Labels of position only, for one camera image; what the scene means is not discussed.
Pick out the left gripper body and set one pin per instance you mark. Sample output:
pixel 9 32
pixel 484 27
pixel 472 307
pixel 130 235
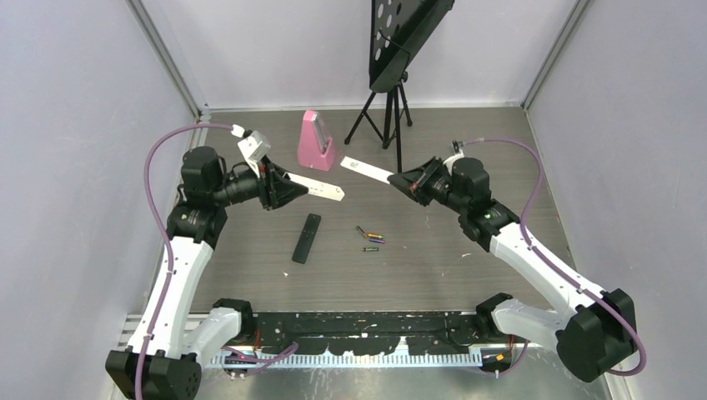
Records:
pixel 265 187

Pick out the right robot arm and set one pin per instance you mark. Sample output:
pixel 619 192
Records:
pixel 590 329

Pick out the black music stand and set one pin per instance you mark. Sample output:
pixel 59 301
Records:
pixel 398 31

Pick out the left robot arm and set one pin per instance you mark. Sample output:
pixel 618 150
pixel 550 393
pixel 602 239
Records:
pixel 161 360

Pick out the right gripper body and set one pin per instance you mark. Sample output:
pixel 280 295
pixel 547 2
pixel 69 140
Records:
pixel 433 183

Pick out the white remote control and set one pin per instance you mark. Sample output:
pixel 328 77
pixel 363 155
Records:
pixel 317 188

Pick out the pink metronome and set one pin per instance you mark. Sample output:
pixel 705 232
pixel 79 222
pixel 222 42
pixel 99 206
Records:
pixel 315 146

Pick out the black remote control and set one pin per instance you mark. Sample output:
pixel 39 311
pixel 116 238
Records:
pixel 306 238

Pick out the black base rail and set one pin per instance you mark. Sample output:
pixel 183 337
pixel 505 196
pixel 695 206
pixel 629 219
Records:
pixel 366 333

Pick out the white battery cover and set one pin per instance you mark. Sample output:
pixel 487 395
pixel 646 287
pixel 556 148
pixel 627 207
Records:
pixel 366 169

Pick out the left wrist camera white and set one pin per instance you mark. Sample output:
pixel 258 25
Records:
pixel 253 146

